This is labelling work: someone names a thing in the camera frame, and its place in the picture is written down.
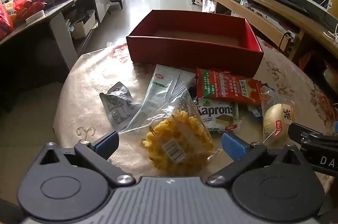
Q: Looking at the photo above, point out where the orange plastic bag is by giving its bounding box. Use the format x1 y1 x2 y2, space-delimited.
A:
300 51 319 69

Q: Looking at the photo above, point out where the red plastic bag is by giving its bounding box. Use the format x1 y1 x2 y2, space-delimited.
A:
13 0 50 15

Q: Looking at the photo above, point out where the white storage box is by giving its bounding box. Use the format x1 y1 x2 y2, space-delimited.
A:
70 10 97 40

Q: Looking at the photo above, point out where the dark long coffee table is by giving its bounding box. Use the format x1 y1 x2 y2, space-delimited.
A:
0 0 111 74

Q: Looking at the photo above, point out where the long white flat box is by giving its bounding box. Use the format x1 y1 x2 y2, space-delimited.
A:
248 4 291 30

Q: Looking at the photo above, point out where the blue snack packet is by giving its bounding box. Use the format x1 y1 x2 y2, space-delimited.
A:
247 104 264 119

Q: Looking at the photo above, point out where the wooden television stand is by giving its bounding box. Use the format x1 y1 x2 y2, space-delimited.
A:
188 0 338 61

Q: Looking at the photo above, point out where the red and green snack packet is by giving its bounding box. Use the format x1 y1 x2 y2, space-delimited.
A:
195 67 265 106

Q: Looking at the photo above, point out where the long clear green-white packet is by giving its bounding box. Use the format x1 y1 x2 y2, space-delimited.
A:
131 64 196 133

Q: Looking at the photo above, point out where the silver bag on floor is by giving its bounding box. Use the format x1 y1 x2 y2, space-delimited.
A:
202 0 217 14

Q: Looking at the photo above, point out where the white chocolate pie packet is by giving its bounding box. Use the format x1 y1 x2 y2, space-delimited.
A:
194 97 240 136

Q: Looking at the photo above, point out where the red cardboard box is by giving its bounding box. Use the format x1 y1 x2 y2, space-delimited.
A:
126 10 264 78

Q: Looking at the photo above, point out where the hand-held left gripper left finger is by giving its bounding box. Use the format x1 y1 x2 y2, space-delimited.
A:
38 131 136 187

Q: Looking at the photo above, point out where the black cable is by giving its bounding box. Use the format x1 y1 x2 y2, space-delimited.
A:
279 32 291 52

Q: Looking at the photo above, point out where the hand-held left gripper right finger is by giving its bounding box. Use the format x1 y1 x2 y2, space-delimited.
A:
206 132 303 186

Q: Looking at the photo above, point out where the bun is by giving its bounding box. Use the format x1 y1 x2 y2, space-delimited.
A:
260 87 296 144

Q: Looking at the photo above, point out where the small silver snack packet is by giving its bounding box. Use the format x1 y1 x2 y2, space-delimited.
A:
99 83 141 130

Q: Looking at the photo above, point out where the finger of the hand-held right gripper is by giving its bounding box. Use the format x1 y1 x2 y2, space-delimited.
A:
288 122 322 147

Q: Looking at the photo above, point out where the clear bag of yellow puffs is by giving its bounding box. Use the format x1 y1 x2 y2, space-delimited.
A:
117 87 220 176

